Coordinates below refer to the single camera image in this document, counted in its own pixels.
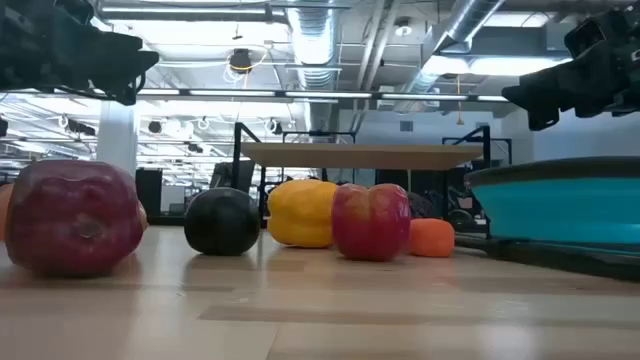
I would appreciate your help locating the dark red bell pepper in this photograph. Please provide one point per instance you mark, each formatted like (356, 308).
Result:
(75, 220)

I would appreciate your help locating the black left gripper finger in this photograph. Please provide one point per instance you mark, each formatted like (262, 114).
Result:
(117, 92)
(132, 57)

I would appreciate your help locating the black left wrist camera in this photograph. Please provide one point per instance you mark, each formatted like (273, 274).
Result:
(75, 12)

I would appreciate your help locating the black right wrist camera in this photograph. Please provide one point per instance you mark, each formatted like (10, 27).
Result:
(586, 37)

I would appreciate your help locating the black aluminium rig frame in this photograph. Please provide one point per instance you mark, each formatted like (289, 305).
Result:
(165, 220)

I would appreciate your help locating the bright ceiling light panel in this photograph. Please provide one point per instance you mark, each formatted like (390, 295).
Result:
(500, 65)

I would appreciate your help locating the dark background monitor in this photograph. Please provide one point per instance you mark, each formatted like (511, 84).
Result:
(232, 175)

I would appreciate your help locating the black round fruit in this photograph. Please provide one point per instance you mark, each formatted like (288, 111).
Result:
(222, 222)
(422, 206)

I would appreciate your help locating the blue collapsible bowl grey rim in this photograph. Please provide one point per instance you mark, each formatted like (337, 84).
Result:
(550, 210)

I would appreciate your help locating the white square pillar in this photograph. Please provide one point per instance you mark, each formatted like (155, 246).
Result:
(117, 135)

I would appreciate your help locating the silver smooth ventilation duct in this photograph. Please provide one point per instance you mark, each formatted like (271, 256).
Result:
(465, 20)

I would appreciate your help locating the black cabinet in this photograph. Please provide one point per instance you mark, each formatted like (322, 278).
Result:
(150, 192)

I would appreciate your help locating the black overhead camera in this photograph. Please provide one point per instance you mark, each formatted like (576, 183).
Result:
(240, 61)

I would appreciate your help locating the small orange fruit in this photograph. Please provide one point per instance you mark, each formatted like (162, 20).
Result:
(432, 239)

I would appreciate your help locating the yellow bell pepper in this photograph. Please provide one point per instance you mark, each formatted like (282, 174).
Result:
(300, 212)

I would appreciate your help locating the silver ribbed ventilation duct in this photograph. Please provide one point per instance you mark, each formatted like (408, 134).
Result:
(315, 40)

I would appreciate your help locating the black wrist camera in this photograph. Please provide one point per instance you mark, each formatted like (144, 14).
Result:
(75, 12)
(586, 37)

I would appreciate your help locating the red yellow apple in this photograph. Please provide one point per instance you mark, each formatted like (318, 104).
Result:
(370, 222)

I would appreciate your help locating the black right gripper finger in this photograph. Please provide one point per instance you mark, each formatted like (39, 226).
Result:
(544, 119)
(545, 90)

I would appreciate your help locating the wooden shelf with black legs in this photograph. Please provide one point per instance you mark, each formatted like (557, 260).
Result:
(360, 156)

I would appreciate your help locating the round ceiling fixture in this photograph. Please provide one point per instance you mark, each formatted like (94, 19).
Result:
(403, 30)

